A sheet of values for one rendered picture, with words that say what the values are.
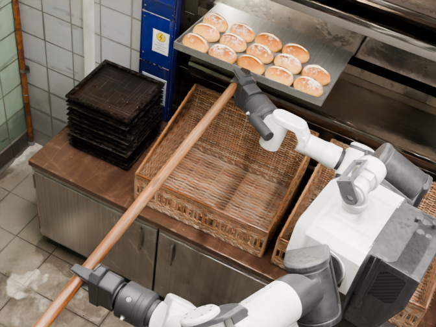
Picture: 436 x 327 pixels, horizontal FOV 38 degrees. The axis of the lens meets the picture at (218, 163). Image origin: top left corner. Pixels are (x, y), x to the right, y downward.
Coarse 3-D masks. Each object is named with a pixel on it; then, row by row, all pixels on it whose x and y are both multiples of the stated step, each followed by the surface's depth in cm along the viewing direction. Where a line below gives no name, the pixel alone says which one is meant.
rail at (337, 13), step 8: (296, 0) 202; (304, 0) 201; (312, 0) 201; (320, 8) 200; (328, 8) 199; (336, 16) 199; (344, 16) 198; (352, 16) 197; (360, 24) 197; (368, 24) 196; (376, 24) 196; (384, 32) 195; (392, 32) 194; (400, 32) 194; (408, 40) 193; (416, 40) 192; (424, 48) 192; (432, 48) 191
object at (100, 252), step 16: (224, 96) 198; (208, 112) 192; (192, 144) 182; (176, 160) 176; (160, 176) 171; (144, 192) 166; (128, 208) 162; (128, 224) 159; (112, 240) 154; (96, 256) 150; (64, 288) 143; (64, 304) 141; (48, 320) 137
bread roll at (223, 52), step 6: (210, 48) 215; (216, 48) 213; (222, 48) 212; (228, 48) 213; (210, 54) 215; (216, 54) 213; (222, 54) 212; (228, 54) 212; (234, 54) 213; (228, 60) 213; (234, 60) 214
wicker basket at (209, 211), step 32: (192, 96) 260; (192, 128) 268; (224, 128) 262; (160, 160) 256; (192, 160) 265; (224, 160) 266; (256, 160) 262; (288, 160) 256; (160, 192) 236; (192, 192) 251; (224, 192) 254; (256, 192) 256; (288, 192) 232; (192, 224) 240; (224, 224) 231; (256, 224) 244
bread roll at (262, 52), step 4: (252, 44) 217; (256, 44) 216; (260, 44) 216; (248, 48) 217; (252, 48) 216; (256, 48) 215; (260, 48) 215; (264, 48) 215; (268, 48) 216; (248, 52) 217; (252, 52) 216; (256, 52) 215; (260, 52) 215; (264, 52) 215; (268, 52) 215; (256, 56) 216; (260, 56) 215; (264, 56) 215; (268, 56) 215; (272, 56) 217; (264, 60) 216; (268, 60) 216
